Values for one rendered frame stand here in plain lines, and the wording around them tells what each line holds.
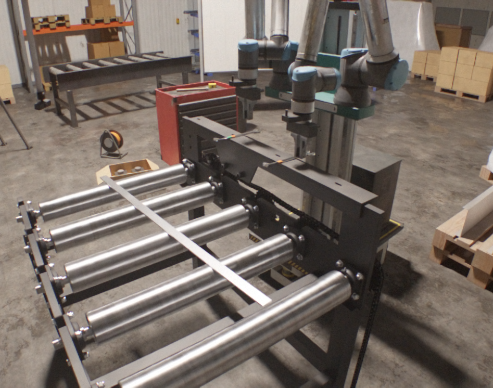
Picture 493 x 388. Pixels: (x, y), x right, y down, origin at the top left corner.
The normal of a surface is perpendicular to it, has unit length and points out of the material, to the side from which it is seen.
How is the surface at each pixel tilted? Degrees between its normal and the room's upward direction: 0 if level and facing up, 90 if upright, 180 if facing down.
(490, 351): 0
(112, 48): 90
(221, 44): 90
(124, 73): 90
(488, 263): 90
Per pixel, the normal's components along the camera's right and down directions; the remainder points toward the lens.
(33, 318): 0.00, -0.89
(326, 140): -0.76, 0.30
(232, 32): 0.20, 0.45
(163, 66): 0.62, 0.36
